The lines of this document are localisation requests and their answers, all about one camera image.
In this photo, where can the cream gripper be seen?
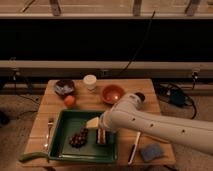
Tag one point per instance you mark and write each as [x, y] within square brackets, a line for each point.
[93, 123]

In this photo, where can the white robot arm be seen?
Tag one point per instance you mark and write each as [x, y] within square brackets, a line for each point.
[126, 113]

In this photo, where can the red bowl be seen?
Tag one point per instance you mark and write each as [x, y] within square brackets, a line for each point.
[111, 94]

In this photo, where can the dark bowl with blue cloth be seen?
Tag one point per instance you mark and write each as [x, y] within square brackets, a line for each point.
[64, 87]

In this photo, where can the bunch of dark grapes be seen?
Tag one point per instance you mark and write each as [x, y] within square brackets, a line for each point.
[79, 139]

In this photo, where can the green plastic tray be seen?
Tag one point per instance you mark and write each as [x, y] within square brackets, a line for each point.
[71, 122]

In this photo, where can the orange fruit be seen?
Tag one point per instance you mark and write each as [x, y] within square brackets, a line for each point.
[69, 101]

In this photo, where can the white lidded jar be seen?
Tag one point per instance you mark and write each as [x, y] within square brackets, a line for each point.
[90, 82]

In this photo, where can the silver fork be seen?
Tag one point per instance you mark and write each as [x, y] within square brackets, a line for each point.
[49, 126]

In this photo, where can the white dish brush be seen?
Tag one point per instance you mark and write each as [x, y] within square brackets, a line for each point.
[134, 147]

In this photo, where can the dark metal cup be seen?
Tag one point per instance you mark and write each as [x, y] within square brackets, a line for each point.
[141, 96]

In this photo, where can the blue sponge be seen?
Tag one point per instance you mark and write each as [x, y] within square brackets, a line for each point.
[151, 152]

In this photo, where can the green pea pod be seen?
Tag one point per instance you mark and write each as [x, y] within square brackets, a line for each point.
[31, 156]

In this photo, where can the yellow handled brush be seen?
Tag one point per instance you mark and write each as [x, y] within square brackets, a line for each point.
[157, 139]

